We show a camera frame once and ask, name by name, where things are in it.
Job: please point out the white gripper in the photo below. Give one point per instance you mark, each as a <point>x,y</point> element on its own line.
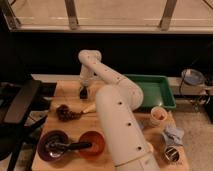
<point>86,75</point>

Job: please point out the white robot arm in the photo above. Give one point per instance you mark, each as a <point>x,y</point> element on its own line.
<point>115,103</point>

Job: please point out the pale banana piece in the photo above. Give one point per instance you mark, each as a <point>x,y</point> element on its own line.
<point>90,109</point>

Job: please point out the brown grape bunch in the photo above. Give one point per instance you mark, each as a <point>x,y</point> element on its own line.
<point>65,114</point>

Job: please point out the orange bowl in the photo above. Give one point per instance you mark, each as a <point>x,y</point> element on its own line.
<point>97,141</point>

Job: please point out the black office chair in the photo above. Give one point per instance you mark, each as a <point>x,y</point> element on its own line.
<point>13,131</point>

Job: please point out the black ladle spoon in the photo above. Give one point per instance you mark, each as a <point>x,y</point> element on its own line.
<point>61,147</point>

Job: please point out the dark purple bowl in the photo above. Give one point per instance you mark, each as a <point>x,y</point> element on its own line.
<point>47,149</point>

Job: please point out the green plastic tray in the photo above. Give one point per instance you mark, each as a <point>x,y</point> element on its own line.
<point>156,89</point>

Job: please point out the blue crumpled cloth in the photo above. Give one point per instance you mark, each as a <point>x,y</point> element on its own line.
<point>173,136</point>

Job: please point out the round metal tin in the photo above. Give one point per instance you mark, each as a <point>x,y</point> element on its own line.
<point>171,154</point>

